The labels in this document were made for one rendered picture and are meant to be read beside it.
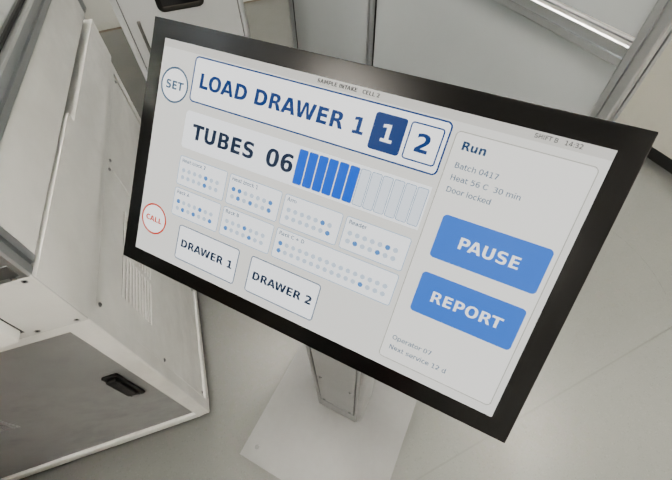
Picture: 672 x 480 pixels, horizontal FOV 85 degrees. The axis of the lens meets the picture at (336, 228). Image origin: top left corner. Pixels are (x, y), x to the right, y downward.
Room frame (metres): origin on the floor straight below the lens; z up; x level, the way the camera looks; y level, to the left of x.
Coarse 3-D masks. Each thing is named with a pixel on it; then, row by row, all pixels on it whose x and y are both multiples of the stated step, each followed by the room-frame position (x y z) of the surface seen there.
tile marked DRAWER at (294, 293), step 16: (256, 256) 0.24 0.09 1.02; (256, 272) 0.23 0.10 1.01; (272, 272) 0.23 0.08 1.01; (288, 272) 0.22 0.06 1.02; (256, 288) 0.22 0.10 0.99; (272, 288) 0.21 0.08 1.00; (288, 288) 0.21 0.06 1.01; (304, 288) 0.20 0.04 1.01; (320, 288) 0.20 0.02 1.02; (288, 304) 0.19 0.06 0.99; (304, 304) 0.19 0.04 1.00
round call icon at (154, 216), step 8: (144, 200) 0.33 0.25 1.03; (144, 208) 0.33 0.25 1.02; (152, 208) 0.32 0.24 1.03; (160, 208) 0.32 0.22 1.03; (168, 208) 0.31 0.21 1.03; (144, 216) 0.32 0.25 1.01; (152, 216) 0.32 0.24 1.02; (160, 216) 0.31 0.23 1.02; (144, 224) 0.31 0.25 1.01; (152, 224) 0.31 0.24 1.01; (160, 224) 0.30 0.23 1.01; (152, 232) 0.30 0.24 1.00; (160, 232) 0.30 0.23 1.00
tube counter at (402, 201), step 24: (288, 144) 0.32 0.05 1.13; (264, 168) 0.31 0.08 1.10; (288, 168) 0.30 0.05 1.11; (312, 168) 0.29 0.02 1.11; (336, 168) 0.28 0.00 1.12; (360, 168) 0.28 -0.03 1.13; (312, 192) 0.27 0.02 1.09; (336, 192) 0.27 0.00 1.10; (360, 192) 0.26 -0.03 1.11; (384, 192) 0.25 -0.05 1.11; (408, 192) 0.25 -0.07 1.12; (384, 216) 0.24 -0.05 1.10; (408, 216) 0.23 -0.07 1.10
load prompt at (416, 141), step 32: (224, 64) 0.40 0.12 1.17; (192, 96) 0.39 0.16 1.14; (224, 96) 0.38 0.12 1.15; (256, 96) 0.36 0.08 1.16; (288, 96) 0.35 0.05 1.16; (320, 96) 0.34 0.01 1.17; (352, 96) 0.33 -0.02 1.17; (288, 128) 0.33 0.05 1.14; (320, 128) 0.32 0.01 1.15; (352, 128) 0.31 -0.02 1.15; (384, 128) 0.30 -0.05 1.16; (416, 128) 0.29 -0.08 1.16; (448, 128) 0.28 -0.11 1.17; (384, 160) 0.27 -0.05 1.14; (416, 160) 0.27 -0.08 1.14
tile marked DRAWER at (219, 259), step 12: (180, 228) 0.29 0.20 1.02; (180, 240) 0.28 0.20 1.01; (192, 240) 0.28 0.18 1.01; (204, 240) 0.27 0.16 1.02; (216, 240) 0.27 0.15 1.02; (180, 252) 0.27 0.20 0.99; (192, 252) 0.27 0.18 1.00; (204, 252) 0.26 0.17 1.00; (216, 252) 0.26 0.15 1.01; (228, 252) 0.26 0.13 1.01; (192, 264) 0.26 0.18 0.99; (204, 264) 0.25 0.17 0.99; (216, 264) 0.25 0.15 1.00; (228, 264) 0.25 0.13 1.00; (216, 276) 0.24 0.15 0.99; (228, 276) 0.24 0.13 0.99
